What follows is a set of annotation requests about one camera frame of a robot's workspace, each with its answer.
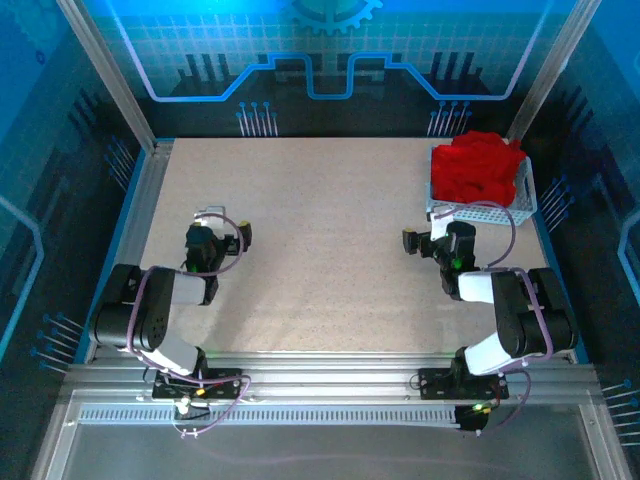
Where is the aluminium frame post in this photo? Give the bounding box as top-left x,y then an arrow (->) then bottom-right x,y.
503,0 -> 604,146
55,0 -> 162,152

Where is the slotted grey cable duct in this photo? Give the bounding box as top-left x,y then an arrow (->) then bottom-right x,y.
77,404 -> 461,427

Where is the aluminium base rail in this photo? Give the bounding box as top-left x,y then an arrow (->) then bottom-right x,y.
64,351 -> 601,406

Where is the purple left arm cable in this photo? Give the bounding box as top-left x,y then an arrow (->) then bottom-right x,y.
127,212 -> 251,441

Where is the aluminium table side rail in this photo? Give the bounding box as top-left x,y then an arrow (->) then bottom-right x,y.
84,139 -> 175,364

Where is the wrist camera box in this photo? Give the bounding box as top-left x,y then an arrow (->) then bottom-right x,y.
426,207 -> 454,241
193,203 -> 229,229

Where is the pale perforated plastic basket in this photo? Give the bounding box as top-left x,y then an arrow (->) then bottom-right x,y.
424,144 -> 540,228

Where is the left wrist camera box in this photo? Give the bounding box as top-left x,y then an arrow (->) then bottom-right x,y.
193,203 -> 229,229

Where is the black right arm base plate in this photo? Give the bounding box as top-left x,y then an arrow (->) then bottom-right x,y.
417,367 -> 510,401

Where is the red t-shirt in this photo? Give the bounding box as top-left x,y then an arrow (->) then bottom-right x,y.
430,130 -> 527,209

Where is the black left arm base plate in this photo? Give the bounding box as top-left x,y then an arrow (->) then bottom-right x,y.
151,367 -> 245,401

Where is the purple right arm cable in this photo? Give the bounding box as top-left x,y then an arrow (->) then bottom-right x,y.
432,199 -> 554,437

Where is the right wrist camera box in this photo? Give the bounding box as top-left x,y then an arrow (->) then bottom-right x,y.
426,207 -> 454,241

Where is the blue table side trim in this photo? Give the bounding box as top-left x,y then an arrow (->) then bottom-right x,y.
74,147 -> 149,364

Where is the grey metal panel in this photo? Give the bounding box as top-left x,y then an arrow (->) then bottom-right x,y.
29,389 -> 634,480

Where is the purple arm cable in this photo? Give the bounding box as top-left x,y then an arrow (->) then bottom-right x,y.
127,212 -> 251,441
432,199 -> 554,437

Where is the black controller box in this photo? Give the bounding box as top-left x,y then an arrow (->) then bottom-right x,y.
453,403 -> 490,437

